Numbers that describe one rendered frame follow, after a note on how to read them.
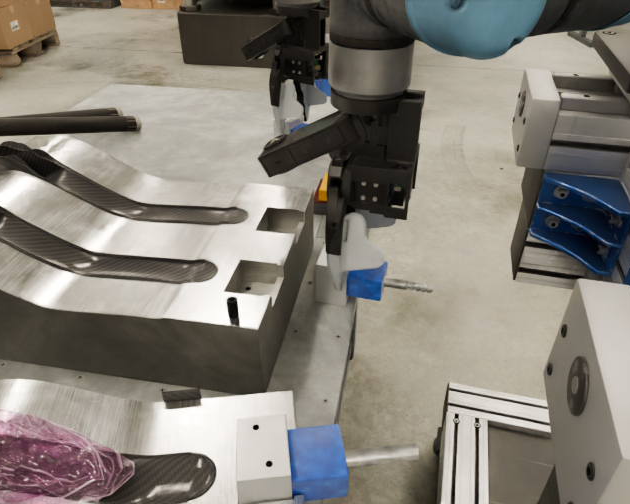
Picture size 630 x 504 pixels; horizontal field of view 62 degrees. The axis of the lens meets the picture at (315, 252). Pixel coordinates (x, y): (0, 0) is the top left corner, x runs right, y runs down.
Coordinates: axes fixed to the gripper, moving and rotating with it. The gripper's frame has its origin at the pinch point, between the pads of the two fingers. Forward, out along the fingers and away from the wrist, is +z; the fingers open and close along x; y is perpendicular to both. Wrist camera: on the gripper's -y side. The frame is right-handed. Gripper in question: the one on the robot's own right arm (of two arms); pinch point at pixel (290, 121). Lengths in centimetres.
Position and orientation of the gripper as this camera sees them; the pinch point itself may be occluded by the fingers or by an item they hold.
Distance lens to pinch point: 99.2
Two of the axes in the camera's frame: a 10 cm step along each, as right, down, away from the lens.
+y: 8.5, 3.0, -4.3
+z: 0.0, 8.2, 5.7
